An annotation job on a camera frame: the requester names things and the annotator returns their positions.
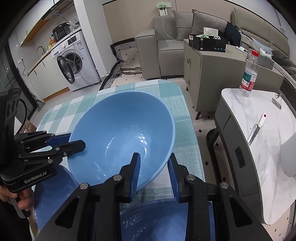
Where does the beige side cabinet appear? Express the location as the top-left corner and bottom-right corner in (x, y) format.
(183, 38), (285, 120)

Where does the black box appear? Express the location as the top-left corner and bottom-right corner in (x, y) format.
(188, 34), (227, 52)

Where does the black pressure cooker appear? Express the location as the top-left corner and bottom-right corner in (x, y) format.
(52, 23), (71, 42)

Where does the navy cushion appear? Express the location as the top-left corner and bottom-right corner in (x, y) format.
(224, 22), (242, 47)

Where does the white charging cable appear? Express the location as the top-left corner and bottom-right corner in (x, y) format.
(162, 15), (179, 42)

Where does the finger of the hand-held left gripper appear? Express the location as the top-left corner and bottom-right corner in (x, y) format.
(17, 140), (86, 164)
(14, 130), (72, 152)

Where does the plastic water bottle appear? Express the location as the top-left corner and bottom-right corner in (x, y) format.
(239, 50), (259, 97)

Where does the black cable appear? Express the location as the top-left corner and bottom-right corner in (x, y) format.
(14, 98), (29, 133)

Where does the white wall cabinet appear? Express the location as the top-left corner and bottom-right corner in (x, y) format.
(20, 0), (74, 47)

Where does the patterned cardboard box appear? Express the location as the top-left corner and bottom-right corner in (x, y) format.
(23, 119), (36, 132)

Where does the white kitchen cabinet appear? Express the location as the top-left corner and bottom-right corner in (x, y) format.
(22, 50), (70, 101)

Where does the white box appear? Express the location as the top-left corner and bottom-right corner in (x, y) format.
(203, 27), (219, 37)

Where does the white wall socket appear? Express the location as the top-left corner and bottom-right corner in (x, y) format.
(156, 2), (173, 16)

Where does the person's left hand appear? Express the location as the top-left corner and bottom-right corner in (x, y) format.
(0, 184), (31, 210)

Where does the small metal stand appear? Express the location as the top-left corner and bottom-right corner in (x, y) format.
(272, 90), (283, 110)

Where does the white washing machine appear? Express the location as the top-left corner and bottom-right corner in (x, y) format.
(51, 29), (101, 93)

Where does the white handled knife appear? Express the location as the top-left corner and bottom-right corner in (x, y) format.
(247, 113), (267, 146)

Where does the person's left forearm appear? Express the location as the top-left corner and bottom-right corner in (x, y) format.
(0, 202), (33, 241)

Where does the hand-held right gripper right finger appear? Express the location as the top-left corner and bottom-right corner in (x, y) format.
(167, 154), (271, 241)

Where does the blue bowl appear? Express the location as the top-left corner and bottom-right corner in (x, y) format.
(33, 164), (80, 231)
(68, 91), (175, 189)
(120, 199), (213, 241)

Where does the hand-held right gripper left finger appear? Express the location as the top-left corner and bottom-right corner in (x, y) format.
(32, 152), (141, 241)

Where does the grey blanket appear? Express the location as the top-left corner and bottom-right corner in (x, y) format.
(257, 47), (296, 77)

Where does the grey cushion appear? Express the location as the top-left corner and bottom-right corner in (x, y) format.
(190, 9), (228, 35)
(172, 10), (193, 40)

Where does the black white patterned rug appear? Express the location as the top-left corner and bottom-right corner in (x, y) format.
(99, 40), (138, 91)

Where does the white marble side table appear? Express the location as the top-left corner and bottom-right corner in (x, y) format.
(206, 88), (296, 225)

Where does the grey sofa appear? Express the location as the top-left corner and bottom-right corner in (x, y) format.
(135, 7), (290, 80)

